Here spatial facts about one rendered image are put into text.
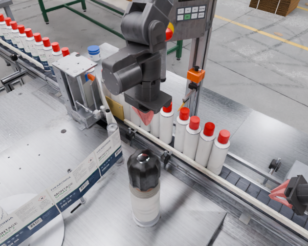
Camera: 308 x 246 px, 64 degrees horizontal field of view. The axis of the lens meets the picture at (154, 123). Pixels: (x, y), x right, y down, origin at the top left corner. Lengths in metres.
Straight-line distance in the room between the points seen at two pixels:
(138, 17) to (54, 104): 0.92
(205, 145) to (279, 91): 2.20
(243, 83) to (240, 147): 1.87
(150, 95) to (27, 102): 0.94
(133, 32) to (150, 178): 0.32
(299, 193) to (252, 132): 0.45
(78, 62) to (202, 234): 0.73
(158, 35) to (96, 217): 0.60
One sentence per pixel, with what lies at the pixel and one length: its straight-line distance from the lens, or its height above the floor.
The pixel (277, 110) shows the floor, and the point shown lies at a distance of 2.71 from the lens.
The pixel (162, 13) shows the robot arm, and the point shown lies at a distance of 0.50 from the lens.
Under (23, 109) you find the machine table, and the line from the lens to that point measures 1.37.
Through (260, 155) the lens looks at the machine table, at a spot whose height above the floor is 0.83.
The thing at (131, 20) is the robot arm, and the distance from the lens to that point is 0.50.
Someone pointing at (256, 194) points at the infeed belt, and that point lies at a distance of 0.94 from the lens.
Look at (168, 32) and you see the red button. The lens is 0.73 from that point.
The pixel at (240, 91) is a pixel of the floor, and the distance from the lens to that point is 2.80.
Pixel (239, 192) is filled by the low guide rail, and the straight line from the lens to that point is 0.88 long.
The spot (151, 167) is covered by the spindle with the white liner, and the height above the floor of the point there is 1.18.
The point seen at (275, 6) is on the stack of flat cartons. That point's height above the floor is 0.11.
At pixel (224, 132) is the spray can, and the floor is 1.08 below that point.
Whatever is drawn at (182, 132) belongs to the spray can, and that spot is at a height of 1.00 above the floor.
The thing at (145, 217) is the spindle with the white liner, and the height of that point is 0.94.
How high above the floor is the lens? 1.65
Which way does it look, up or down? 46 degrees down
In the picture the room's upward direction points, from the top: straight up
